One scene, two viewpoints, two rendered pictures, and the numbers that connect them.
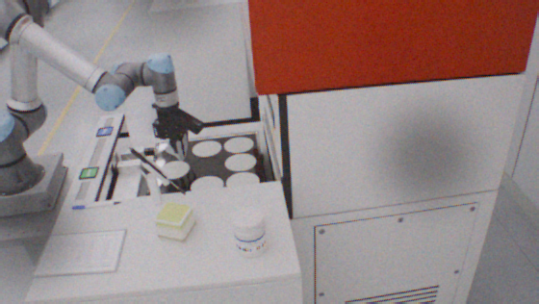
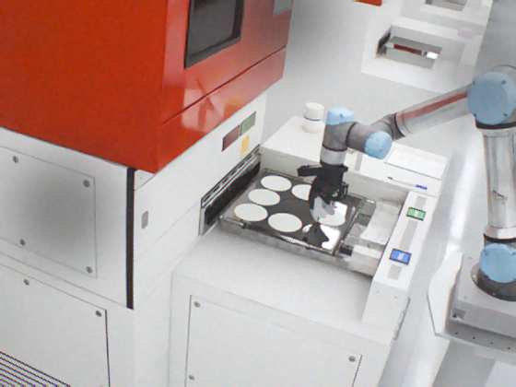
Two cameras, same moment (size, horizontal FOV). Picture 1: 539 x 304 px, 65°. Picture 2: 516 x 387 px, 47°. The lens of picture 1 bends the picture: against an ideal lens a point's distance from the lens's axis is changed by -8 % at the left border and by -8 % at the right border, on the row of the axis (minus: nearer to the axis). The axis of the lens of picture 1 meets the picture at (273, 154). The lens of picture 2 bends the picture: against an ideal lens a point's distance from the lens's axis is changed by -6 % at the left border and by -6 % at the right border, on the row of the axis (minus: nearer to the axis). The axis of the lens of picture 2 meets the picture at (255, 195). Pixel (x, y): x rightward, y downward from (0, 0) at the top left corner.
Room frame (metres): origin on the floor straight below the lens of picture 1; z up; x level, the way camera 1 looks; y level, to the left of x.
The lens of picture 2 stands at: (2.84, 0.77, 1.88)
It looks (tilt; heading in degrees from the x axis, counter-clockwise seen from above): 29 degrees down; 203
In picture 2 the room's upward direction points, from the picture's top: 7 degrees clockwise
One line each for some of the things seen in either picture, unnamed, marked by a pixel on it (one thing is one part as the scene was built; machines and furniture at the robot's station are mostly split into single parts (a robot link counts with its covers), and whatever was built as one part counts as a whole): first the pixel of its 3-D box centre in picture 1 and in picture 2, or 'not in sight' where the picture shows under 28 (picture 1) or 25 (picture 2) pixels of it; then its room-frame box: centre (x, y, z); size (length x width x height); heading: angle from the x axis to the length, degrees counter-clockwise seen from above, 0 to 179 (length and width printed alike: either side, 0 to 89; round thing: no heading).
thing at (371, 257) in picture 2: (133, 153); (366, 255); (1.34, 0.49, 0.89); 0.08 x 0.03 x 0.03; 95
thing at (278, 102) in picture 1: (268, 98); (206, 177); (1.43, 0.01, 1.02); 0.82 x 0.03 x 0.40; 5
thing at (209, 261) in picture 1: (169, 256); (356, 169); (0.83, 0.28, 0.89); 0.62 x 0.35 x 0.14; 95
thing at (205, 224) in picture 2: (271, 157); (232, 191); (1.25, 0.01, 0.89); 0.44 x 0.02 x 0.10; 5
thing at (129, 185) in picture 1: (128, 187); (376, 238); (1.18, 0.48, 0.87); 0.36 x 0.08 x 0.03; 5
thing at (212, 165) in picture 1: (207, 166); (296, 207); (1.22, 0.21, 0.90); 0.34 x 0.34 x 0.01; 5
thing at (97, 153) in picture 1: (102, 169); (403, 253); (1.26, 0.58, 0.89); 0.55 x 0.09 x 0.14; 5
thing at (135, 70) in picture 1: (129, 76); (371, 139); (1.27, 0.42, 1.21); 0.11 x 0.11 x 0.08; 80
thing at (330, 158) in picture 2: (166, 96); (334, 153); (1.27, 0.31, 1.13); 0.08 x 0.08 x 0.05
